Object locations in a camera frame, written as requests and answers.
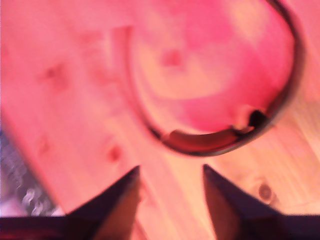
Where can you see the black sunglasses blue mirrored lenses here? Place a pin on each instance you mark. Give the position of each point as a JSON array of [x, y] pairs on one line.
[[200, 145]]

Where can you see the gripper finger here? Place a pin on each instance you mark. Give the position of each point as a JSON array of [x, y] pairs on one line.
[[107, 215], [235, 212]]

